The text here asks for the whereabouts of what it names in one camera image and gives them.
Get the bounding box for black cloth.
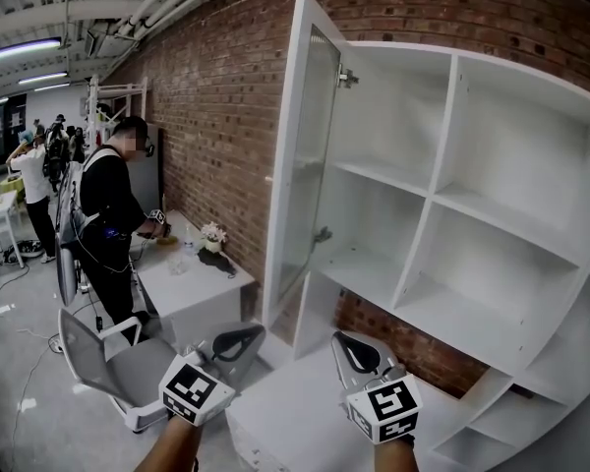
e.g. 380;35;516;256
196;252;238;280

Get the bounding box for clear plastic bottle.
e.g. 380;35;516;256
182;223;198;258

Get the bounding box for black floor cable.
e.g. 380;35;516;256
0;263;27;310

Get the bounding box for small white desk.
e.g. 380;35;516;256
132;208;255;359

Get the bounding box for person's right forearm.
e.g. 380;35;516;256
373;440;417;472

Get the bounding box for white grey office chair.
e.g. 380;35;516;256
58;308;179;435

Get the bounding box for grey oval board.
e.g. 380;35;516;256
55;243;79;309

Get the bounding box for white desk hutch shelving unit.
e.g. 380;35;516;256
225;39;590;472

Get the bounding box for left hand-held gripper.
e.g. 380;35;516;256
157;322;267;428

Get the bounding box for person's left forearm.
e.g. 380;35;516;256
132;415;204;472

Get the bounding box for white ceiling pipes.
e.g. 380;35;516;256
117;0;258;36

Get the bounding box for dark bundle of gear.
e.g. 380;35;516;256
0;238;43;266

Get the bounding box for ceiling air conditioner unit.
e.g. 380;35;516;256
83;17;140;59

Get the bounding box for white cabinet door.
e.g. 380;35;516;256
261;0;349;347

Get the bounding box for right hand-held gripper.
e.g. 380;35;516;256
329;329;421;447

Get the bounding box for white floor cable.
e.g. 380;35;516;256
13;326;56;443

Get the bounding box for white frame rack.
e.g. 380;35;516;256
85;75;149;148

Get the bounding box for pink flowers in white pot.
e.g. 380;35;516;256
199;220;228;256

